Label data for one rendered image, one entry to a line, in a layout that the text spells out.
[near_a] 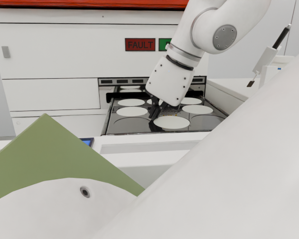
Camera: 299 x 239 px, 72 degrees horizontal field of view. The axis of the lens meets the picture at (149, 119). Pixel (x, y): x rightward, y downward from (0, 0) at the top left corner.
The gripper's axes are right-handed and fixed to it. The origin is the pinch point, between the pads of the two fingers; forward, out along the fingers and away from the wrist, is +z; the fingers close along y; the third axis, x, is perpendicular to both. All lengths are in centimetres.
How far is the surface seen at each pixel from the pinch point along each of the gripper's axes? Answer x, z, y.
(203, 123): 2.3, -3.6, 13.0
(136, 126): -7.0, 3.1, -1.4
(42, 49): 8, 6, -51
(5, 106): 89, 132, -171
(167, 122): -0.7, 0.3, 4.4
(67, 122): 4.5, 25.1, -30.0
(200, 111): 12.7, -2.5, 10.5
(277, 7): 231, -71, 23
